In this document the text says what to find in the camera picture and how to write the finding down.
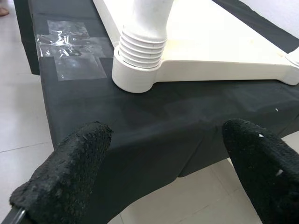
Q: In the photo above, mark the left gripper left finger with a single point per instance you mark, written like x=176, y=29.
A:
x=65, y=168

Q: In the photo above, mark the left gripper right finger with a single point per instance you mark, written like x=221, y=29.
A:
x=268, y=172

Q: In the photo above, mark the white plastic table top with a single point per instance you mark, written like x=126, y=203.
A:
x=210, y=46

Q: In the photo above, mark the bare person foot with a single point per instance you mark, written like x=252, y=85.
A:
x=3, y=8

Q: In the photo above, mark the black tablecloth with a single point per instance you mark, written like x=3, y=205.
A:
x=163, y=112

